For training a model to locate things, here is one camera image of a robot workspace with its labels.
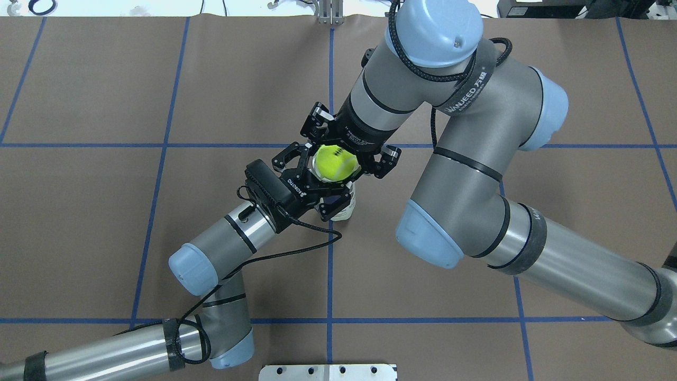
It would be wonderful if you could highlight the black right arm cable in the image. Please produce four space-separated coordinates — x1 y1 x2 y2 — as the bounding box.
387 0 514 154

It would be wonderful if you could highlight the grey metal camera mount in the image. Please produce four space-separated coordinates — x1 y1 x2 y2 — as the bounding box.
312 0 345 26

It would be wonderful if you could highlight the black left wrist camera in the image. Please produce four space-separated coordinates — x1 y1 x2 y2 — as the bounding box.
244 159 295 210

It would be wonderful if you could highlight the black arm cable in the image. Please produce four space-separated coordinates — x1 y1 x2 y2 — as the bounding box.
387 0 514 154
114 185 343 366

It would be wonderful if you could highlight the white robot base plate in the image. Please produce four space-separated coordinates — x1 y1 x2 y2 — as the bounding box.
258 364 398 380

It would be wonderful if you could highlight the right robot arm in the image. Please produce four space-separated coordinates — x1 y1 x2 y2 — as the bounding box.
302 1 675 350

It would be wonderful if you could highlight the tennis ball can holder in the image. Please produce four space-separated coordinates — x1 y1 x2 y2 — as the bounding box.
311 153 357 222

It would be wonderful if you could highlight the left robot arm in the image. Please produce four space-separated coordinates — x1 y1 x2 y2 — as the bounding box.
2 142 363 380

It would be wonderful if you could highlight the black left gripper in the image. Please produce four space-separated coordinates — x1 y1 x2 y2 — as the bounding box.
271 142 350 233

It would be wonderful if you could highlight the yellow Wilson 3 tennis ball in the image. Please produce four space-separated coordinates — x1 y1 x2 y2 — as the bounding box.
313 145 358 182

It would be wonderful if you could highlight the black device box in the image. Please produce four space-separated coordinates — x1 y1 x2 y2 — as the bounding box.
497 1 656 20

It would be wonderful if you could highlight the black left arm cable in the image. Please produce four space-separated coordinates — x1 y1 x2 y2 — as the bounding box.
114 185 343 366

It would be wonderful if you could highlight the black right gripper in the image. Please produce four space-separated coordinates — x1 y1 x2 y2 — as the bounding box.
300 102 401 180

